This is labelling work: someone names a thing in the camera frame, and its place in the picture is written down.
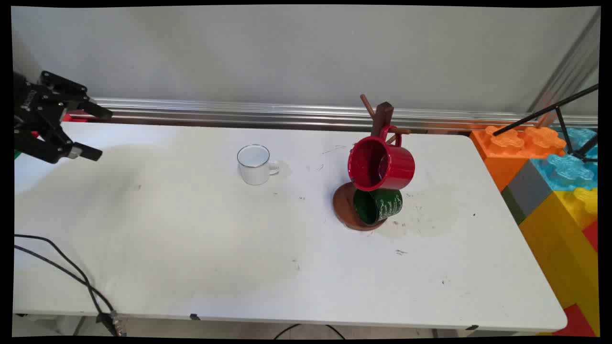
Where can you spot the red foam block behind table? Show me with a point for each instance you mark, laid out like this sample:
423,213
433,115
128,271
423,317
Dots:
75,117

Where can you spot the red foam floor block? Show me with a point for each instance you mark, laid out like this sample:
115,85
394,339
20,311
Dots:
576,322

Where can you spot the grey foam block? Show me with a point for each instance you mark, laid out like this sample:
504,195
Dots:
528,191

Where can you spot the red enamel mug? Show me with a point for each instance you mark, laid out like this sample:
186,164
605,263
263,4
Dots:
382,165

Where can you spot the brown wooden mug tree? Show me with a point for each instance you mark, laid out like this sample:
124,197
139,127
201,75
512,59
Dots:
382,117

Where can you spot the blue foam block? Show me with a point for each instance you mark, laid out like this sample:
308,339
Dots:
569,169

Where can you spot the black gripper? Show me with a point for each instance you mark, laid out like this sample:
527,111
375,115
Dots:
33,107

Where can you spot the aluminium vertical post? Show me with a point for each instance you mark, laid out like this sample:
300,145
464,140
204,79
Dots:
569,67

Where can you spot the white enamel mug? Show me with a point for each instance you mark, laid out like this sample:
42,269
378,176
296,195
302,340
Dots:
254,167

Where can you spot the orange foam block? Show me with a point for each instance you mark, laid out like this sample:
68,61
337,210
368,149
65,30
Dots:
507,153

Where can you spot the small red foam block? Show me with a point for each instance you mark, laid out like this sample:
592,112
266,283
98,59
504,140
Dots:
592,235

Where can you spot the green enamel mug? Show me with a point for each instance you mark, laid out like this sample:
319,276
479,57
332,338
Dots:
380,206

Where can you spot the aluminium horizontal rail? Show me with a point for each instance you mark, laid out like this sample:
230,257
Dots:
287,114

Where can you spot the black tripod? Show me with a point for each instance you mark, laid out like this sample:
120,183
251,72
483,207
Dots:
559,114

